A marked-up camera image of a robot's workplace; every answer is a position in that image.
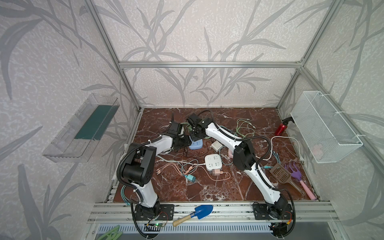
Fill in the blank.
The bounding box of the clear plastic wall tray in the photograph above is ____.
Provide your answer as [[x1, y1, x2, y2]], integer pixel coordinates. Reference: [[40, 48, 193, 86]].
[[43, 94, 120, 163]]

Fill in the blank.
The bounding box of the pink multi-head cable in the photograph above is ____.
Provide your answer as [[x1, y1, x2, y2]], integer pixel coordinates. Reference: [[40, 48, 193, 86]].
[[155, 161, 232, 183]]

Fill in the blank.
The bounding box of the teal plug adapter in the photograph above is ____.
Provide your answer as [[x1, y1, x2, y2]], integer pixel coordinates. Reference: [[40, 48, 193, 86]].
[[185, 175, 196, 183]]

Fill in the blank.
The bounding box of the blue toy shovel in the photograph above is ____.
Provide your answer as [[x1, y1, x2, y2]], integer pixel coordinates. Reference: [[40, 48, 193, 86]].
[[173, 205, 214, 227]]

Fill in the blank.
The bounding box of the red spray bottle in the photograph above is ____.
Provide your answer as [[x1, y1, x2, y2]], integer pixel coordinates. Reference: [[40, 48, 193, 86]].
[[275, 117, 295, 136]]

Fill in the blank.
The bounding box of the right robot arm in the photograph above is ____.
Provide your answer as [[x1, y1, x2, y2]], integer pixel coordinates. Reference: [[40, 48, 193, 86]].
[[187, 114, 289, 219]]

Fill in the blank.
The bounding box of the brown toy sieve scoop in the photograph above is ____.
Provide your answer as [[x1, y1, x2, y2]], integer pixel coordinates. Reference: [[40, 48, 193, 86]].
[[269, 163, 304, 195]]

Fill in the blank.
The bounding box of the pink plug adapter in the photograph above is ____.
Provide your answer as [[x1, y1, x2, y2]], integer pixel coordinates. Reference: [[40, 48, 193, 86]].
[[212, 169, 222, 176]]

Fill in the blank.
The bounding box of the white power strip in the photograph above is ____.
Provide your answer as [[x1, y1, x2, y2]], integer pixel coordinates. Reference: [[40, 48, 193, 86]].
[[205, 154, 223, 172]]

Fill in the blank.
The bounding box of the green plastic clip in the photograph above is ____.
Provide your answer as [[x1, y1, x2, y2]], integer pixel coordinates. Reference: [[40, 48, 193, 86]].
[[98, 225, 123, 240]]

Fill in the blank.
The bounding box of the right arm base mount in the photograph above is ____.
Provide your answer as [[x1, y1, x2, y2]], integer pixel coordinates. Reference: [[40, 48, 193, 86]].
[[252, 202, 294, 221]]

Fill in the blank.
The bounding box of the white charger block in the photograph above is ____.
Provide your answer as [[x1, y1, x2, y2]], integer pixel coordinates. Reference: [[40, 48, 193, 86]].
[[210, 141, 223, 152]]

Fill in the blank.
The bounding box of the purple plastic toy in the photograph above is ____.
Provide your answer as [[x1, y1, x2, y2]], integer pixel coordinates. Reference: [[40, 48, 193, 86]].
[[285, 162, 317, 201]]

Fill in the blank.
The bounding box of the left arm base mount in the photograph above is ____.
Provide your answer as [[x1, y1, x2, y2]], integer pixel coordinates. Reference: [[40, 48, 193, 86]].
[[134, 204, 175, 221]]

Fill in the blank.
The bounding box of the pink power strip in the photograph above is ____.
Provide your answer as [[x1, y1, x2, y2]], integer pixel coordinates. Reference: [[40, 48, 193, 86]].
[[228, 150, 234, 159]]

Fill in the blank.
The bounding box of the blue power strip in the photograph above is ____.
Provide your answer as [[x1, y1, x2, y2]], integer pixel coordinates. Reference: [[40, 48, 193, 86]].
[[189, 140, 203, 150]]

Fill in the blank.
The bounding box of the white wire mesh basket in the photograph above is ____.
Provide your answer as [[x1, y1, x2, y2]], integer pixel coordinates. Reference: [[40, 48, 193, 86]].
[[291, 91, 363, 164]]

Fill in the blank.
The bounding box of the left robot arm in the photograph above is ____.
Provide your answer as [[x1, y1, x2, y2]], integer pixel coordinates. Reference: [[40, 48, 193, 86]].
[[116, 122, 191, 209]]

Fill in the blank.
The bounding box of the white power cord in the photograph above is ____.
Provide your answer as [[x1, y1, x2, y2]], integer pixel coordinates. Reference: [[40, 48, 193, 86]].
[[266, 135, 304, 163]]

